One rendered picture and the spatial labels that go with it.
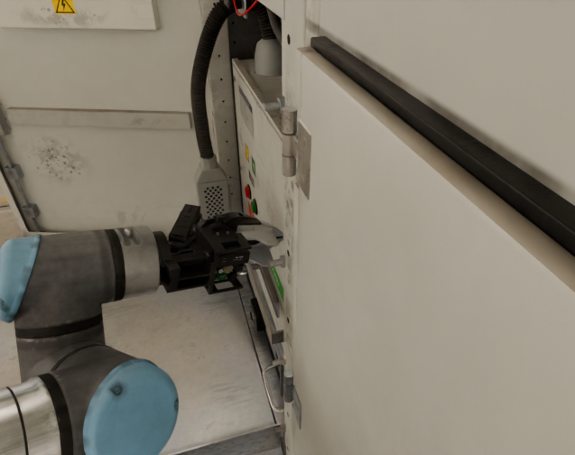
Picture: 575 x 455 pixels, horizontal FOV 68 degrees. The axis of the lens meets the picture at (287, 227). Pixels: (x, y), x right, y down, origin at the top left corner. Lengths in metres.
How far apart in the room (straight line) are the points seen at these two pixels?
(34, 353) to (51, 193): 0.90
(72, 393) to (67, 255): 0.17
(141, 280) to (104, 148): 0.74
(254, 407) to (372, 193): 0.77
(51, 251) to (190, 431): 0.51
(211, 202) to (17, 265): 0.57
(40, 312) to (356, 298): 0.38
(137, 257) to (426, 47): 0.42
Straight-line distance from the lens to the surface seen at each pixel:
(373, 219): 0.20
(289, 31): 0.36
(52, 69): 1.21
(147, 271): 0.54
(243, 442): 0.85
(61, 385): 0.42
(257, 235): 0.63
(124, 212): 1.34
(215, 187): 0.99
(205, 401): 0.94
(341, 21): 0.27
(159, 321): 1.09
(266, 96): 0.75
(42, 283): 0.52
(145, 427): 0.43
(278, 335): 0.75
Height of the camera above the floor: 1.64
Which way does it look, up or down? 37 degrees down
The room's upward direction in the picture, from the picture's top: straight up
